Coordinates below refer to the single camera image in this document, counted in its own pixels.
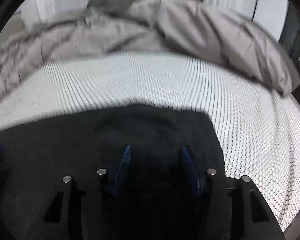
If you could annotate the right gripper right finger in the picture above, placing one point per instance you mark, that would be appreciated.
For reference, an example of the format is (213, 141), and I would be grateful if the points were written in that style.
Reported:
(194, 175)

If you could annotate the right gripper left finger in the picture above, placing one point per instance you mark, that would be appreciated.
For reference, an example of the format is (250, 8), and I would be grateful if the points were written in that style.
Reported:
(121, 170)

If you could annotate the black pants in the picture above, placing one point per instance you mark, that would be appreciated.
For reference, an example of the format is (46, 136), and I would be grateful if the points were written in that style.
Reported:
(56, 177)

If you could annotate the white honeycomb mattress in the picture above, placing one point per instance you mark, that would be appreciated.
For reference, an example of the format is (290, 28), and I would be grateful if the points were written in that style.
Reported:
(259, 131)

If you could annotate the grey comforter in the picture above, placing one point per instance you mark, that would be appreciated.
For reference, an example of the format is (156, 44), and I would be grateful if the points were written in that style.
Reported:
(187, 27)

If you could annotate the dark open shelf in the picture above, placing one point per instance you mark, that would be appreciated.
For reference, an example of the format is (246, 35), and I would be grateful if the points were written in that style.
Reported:
(290, 40)

